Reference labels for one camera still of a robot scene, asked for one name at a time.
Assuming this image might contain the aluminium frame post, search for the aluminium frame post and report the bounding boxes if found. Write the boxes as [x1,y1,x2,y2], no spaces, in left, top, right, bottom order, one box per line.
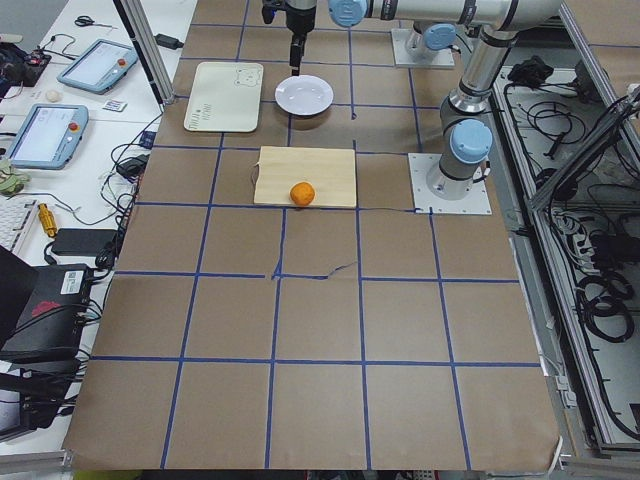
[113,0,175,106]

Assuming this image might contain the cream tray with bear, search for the cream tray with bear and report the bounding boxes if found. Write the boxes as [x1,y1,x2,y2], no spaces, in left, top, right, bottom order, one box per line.
[183,62,264,133]

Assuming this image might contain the black scissors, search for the black scissors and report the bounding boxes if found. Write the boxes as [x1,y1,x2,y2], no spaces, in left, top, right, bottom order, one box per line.
[74,15,114,29]

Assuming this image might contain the orange fruit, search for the orange fruit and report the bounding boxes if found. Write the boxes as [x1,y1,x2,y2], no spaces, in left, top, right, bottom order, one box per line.
[289,181,316,207]

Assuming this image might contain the blue teach pendant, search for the blue teach pendant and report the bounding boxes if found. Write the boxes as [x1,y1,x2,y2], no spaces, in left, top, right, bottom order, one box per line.
[7,104,89,170]
[57,39,138,94]

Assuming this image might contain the lower blue teach pendant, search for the lower blue teach pendant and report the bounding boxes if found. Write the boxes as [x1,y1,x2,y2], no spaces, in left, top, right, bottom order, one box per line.
[7,104,89,170]

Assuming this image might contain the yellow brass tool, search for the yellow brass tool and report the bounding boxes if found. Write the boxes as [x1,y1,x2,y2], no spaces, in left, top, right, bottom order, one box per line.
[38,203,58,238]

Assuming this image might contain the white power strip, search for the white power strip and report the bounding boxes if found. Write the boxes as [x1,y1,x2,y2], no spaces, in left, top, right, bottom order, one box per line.
[571,233,595,261]

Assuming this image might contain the small white ball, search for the small white ball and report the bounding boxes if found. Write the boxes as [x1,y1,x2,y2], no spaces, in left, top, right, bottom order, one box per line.
[45,90,61,103]

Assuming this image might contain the black cloth bundle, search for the black cloth bundle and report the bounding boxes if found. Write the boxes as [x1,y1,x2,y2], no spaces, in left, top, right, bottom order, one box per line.
[507,55,554,88]

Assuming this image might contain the wooden cutting board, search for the wooden cutting board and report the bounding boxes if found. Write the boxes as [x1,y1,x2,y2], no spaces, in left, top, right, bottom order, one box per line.
[254,146,357,208]

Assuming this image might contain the black cable bundle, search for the black cable bundle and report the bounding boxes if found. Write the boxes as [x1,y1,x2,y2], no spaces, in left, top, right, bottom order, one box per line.
[574,279,636,346]

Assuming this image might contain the upper blue teach pendant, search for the upper blue teach pendant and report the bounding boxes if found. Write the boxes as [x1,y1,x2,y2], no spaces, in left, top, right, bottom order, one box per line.
[57,39,138,94]

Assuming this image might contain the black electronics box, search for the black electronics box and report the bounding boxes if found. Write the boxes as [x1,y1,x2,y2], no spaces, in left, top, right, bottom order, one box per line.
[1,264,102,364]

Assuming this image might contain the white round plate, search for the white round plate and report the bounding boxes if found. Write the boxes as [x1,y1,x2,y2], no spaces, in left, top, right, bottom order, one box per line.
[274,75,334,116]

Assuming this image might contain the white keyboard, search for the white keyboard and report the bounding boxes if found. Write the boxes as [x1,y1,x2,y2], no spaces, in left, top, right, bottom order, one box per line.
[0,197,37,254]

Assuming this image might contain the black power adapter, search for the black power adapter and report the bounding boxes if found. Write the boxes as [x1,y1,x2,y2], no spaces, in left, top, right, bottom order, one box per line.
[51,228,116,256]

